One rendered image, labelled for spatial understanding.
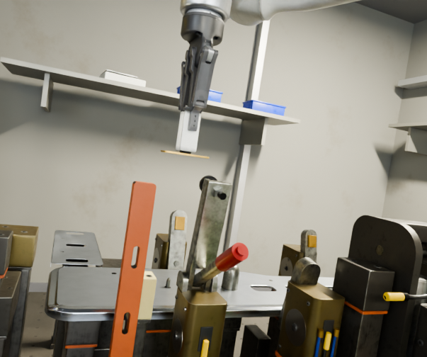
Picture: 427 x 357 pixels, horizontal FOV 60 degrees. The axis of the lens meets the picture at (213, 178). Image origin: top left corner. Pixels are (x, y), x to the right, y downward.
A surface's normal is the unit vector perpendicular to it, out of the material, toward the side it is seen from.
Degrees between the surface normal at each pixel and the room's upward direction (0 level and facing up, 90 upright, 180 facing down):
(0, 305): 90
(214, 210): 99
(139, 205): 90
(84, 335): 90
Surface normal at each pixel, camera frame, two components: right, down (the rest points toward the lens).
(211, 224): 0.33, 0.25
